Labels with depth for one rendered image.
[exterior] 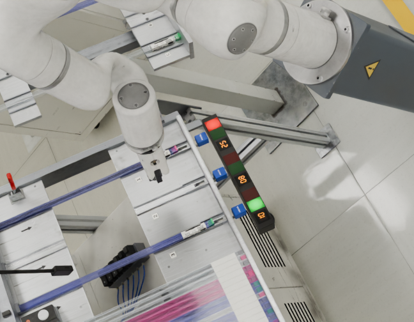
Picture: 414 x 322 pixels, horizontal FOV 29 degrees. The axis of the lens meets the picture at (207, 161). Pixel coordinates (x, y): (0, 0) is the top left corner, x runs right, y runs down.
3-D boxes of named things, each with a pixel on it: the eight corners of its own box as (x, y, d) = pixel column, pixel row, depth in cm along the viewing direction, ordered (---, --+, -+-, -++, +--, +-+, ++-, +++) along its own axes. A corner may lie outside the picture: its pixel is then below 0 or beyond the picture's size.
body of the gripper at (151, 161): (170, 147, 165) (175, 173, 175) (151, 110, 170) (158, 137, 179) (136, 161, 164) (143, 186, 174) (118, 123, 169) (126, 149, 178)
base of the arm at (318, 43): (310, -14, 181) (257, -35, 168) (369, 23, 170) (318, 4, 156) (270, 60, 187) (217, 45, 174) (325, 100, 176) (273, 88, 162)
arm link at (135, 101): (117, 115, 167) (127, 153, 163) (106, 80, 155) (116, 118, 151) (156, 105, 168) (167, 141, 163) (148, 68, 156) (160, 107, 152)
